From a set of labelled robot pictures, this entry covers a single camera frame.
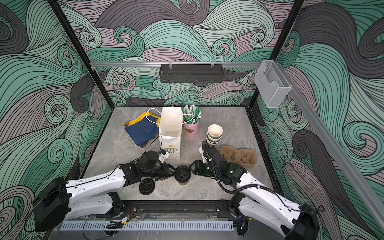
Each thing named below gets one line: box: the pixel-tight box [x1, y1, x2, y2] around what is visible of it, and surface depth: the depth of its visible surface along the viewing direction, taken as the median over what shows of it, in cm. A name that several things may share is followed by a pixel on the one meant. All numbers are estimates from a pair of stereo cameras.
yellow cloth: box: [128, 111, 161, 127], surface depth 110 cm
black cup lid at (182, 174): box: [174, 165, 191, 183], surface depth 75 cm
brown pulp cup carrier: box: [220, 145, 258, 169], surface depth 89 cm
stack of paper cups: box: [205, 124, 224, 148], surface depth 85 cm
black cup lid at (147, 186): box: [138, 178, 156, 196], surface depth 81 cm
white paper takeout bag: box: [159, 106, 183, 160], surface depth 85 cm
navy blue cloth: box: [124, 116, 159, 149], surface depth 100 cm
